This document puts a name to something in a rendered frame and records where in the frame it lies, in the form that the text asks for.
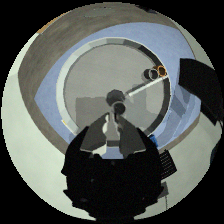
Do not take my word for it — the bronze bushing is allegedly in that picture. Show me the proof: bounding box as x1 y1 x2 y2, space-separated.
153 65 166 77

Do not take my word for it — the blue crate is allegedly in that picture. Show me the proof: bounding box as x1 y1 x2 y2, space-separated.
148 133 158 147

